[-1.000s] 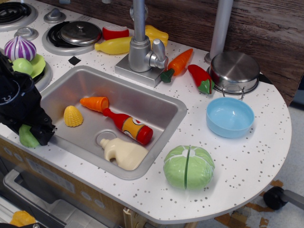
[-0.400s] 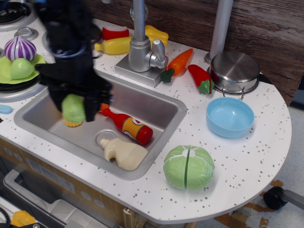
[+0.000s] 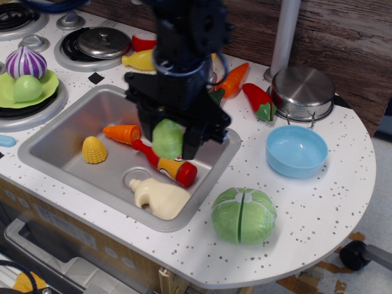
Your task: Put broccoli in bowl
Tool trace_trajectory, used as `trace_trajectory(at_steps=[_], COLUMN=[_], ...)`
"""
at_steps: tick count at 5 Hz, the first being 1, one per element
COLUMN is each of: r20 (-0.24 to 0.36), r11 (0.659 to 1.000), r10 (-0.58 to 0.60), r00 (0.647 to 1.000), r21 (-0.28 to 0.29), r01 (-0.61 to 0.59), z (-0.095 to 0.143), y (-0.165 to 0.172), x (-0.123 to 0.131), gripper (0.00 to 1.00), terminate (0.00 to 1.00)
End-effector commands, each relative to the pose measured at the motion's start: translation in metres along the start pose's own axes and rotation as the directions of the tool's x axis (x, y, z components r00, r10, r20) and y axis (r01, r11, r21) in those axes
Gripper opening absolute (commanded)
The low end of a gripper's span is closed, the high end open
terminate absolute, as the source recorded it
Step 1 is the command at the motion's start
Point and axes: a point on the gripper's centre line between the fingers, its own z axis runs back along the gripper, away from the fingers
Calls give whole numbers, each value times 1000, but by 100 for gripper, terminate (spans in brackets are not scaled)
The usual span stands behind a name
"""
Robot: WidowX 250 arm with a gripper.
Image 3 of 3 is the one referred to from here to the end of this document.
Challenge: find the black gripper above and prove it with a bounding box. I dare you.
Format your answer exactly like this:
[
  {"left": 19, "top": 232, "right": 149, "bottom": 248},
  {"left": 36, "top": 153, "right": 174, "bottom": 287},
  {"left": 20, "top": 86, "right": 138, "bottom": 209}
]
[{"left": 124, "top": 66, "right": 230, "bottom": 160}]

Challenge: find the light green toy broccoli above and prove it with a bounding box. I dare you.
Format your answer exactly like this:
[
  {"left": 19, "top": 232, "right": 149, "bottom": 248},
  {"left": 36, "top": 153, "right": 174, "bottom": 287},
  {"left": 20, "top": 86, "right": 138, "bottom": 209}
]
[{"left": 152, "top": 118, "right": 184, "bottom": 160}]

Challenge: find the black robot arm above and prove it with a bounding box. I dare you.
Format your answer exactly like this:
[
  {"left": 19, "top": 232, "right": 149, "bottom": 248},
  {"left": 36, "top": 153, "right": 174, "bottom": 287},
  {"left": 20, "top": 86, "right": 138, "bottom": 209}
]
[{"left": 124, "top": 1, "right": 233, "bottom": 159}]

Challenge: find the light blue plastic bowl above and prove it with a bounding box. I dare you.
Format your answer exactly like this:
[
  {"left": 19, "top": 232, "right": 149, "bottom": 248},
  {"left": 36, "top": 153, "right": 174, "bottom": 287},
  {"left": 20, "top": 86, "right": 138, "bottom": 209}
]
[{"left": 266, "top": 126, "right": 328, "bottom": 178}]

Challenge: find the orange carrot piece in sink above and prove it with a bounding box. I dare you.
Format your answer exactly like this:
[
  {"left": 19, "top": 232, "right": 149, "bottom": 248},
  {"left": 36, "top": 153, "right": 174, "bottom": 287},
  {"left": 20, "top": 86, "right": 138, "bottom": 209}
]
[{"left": 103, "top": 124, "right": 141, "bottom": 145}]

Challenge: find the red toy ketchup bottle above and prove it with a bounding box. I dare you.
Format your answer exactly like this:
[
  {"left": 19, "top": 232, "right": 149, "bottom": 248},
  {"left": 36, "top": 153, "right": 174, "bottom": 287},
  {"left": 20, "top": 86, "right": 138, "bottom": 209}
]
[{"left": 132, "top": 140, "right": 198, "bottom": 187}]

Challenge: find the silver toy faucet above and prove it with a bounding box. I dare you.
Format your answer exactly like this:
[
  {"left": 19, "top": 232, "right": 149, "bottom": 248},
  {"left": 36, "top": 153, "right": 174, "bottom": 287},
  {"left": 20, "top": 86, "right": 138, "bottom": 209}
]
[{"left": 206, "top": 54, "right": 214, "bottom": 83}]

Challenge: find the orange toy carrot on counter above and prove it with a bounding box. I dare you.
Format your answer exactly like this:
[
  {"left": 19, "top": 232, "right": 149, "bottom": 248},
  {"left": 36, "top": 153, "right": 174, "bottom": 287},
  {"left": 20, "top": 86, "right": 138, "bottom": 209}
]
[{"left": 209, "top": 62, "right": 249, "bottom": 105}]

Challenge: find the yellow toy mustard bottle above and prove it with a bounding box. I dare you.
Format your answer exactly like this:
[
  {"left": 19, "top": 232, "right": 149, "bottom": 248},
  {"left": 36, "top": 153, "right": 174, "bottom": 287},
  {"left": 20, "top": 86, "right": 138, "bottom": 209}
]
[{"left": 121, "top": 49, "right": 155, "bottom": 70}]

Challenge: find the cream toy bottle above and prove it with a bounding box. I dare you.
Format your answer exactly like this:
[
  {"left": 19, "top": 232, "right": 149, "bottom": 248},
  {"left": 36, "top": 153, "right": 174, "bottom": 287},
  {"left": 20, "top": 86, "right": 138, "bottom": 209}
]
[{"left": 128, "top": 178, "right": 192, "bottom": 221}]

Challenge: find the silver toy sink basin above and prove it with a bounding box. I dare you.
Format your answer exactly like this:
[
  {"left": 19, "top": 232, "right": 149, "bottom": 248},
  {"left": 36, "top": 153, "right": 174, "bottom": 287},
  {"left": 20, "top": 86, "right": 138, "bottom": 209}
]
[{"left": 18, "top": 85, "right": 241, "bottom": 232}]

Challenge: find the yellow toy corn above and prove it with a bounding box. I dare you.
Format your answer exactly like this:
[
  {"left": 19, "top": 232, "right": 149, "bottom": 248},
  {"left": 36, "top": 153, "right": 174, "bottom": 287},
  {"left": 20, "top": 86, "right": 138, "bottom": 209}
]
[{"left": 82, "top": 136, "right": 108, "bottom": 164}]

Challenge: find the red white toy cheese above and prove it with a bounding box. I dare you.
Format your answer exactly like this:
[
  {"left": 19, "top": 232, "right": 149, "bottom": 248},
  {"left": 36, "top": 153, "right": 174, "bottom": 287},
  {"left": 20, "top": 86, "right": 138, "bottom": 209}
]
[{"left": 132, "top": 33, "right": 157, "bottom": 52}]

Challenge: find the black tape square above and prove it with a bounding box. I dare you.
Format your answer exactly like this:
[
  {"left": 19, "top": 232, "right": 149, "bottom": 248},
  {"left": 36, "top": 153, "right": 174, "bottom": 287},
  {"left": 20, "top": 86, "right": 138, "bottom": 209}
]
[{"left": 88, "top": 72, "right": 105, "bottom": 85}]

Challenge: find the red toy chili pepper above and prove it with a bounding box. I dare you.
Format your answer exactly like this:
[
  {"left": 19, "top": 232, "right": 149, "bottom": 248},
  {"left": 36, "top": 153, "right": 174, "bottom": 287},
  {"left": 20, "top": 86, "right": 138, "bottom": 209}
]
[{"left": 242, "top": 83, "right": 277, "bottom": 122}]

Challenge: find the green toy cabbage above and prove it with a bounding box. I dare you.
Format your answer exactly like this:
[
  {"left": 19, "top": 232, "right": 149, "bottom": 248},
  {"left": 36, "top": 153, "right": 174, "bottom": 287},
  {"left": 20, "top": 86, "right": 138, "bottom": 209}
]
[{"left": 211, "top": 187, "right": 277, "bottom": 245}]

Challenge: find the silver pot lid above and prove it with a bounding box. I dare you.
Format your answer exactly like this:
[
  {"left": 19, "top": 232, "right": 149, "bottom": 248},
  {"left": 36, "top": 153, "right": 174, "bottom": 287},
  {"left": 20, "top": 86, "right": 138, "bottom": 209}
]
[{"left": 77, "top": 27, "right": 131, "bottom": 59}]

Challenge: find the black coil burner middle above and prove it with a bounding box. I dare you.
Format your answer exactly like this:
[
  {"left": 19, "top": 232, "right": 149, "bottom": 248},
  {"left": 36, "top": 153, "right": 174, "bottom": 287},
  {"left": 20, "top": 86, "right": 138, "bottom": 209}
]
[{"left": 55, "top": 28, "right": 131, "bottom": 73}]

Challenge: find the black coil burner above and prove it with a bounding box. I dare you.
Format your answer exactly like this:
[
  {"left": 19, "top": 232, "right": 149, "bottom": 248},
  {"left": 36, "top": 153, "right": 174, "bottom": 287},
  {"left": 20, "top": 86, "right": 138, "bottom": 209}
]
[
  {"left": 1, "top": 2, "right": 48, "bottom": 42},
  {"left": 0, "top": 80, "right": 69, "bottom": 133},
  {"left": 55, "top": 28, "right": 131, "bottom": 73}
]

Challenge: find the silver metal pot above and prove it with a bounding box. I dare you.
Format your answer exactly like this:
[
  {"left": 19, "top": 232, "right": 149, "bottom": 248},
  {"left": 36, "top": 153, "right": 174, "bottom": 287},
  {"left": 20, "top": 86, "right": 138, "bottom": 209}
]
[{"left": 267, "top": 66, "right": 335, "bottom": 129}]

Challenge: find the black coil burner front left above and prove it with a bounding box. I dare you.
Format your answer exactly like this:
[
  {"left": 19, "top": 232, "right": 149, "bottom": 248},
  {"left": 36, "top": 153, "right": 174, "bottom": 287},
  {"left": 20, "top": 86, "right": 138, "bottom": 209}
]
[{"left": 0, "top": 80, "right": 69, "bottom": 133}]

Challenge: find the grey stove knob upper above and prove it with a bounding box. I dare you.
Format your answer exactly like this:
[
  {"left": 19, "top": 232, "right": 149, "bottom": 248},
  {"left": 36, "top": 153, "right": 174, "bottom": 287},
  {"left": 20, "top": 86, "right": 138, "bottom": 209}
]
[{"left": 56, "top": 10, "right": 86, "bottom": 31}]

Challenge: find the grey stove knob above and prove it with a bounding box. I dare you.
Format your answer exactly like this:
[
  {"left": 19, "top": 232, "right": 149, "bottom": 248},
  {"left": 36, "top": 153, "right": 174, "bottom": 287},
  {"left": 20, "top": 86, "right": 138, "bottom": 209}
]
[
  {"left": 56, "top": 10, "right": 86, "bottom": 31},
  {"left": 18, "top": 34, "right": 50, "bottom": 53}
]

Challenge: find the green toy lettuce leaf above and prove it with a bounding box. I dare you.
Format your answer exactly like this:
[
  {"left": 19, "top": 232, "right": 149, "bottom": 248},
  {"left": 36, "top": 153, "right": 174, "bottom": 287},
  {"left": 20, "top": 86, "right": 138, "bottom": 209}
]
[{"left": 1, "top": 70, "right": 59, "bottom": 109}]

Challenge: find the light green toy pear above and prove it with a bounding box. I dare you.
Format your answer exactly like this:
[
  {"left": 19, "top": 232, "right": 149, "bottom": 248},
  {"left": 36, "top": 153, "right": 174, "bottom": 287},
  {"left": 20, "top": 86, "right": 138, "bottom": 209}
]
[{"left": 13, "top": 75, "right": 43, "bottom": 103}]

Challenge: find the grey metal pole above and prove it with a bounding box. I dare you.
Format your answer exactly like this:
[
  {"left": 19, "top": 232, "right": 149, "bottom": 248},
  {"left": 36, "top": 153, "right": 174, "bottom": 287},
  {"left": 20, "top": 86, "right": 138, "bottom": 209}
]
[{"left": 264, "top": 0, "right": 301, "bottom": 83}]

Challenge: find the grey stove knob lower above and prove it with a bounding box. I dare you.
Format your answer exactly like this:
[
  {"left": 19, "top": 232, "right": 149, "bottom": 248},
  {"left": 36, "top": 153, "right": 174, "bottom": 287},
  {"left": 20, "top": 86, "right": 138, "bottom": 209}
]
[{"left": 18, "top": 34, "right": 50, "bottom": 53}]

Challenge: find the purple white toy onion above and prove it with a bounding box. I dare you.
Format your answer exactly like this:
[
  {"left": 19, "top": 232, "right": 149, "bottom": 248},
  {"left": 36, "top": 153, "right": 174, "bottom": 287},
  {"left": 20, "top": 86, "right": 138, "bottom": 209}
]
[{"left": 6, "top": 46, "right": 47, "bottom": 80}]

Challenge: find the blue toy piece at edge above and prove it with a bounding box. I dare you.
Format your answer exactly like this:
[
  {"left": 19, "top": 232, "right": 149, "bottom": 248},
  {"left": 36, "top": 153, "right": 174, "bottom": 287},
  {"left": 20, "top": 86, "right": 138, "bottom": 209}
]
[{"left": 0, "top": 135, "right": 16, "bottom": 147}]

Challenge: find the black coil burner top left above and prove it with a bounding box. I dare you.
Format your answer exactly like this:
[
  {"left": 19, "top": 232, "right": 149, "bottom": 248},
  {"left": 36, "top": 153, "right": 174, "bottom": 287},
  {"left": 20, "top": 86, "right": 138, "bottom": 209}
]
[{"left": 1, "top": 2, "right": 48, "bottom": 42}]

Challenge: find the black caster wheel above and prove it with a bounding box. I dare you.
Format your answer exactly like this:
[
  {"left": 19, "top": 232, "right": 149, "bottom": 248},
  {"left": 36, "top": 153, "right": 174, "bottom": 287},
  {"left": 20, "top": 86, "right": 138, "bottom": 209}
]
[{"left": 339, "top": 240, "right": 371, "bottom": 271}]

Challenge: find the grey oven door handle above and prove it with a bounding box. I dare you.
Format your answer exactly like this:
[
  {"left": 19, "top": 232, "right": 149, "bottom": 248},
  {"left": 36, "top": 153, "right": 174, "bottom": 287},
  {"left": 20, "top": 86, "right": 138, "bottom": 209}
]
[{"left": 4, "top": 219, "right": 107, "bottom": 293}]

